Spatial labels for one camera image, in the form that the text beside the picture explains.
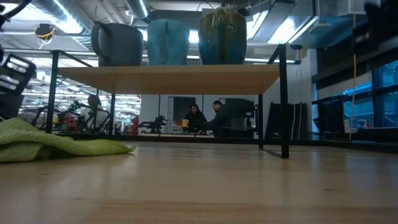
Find dark grey mug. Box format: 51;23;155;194
90;21;145;67

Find light blue faceted mug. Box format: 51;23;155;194
146;18;191;67

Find green brown glazed mug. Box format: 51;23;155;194
198;6;248;66

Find black round ceiling fixture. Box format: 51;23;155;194
34;23;56;41

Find green microfibre cloth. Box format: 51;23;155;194
0;117;137;164

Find person in white top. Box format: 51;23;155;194
83;94;109;132

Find red background object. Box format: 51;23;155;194
129;116;140;136

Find person leaning forward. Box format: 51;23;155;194
203;100;231;138

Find black machine on table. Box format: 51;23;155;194
224;97;259;138

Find black leaning panels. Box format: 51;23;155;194
265;101;308;141

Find black perforated rack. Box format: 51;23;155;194
318;98;346;141

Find silver ceiling duct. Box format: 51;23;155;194
124;0;150;20

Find wooden shelf with black frame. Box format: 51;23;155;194
45;43;303;159

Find person facing camera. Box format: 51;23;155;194
183;103;208;134

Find black table edge rail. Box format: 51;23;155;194
52;132;398;154

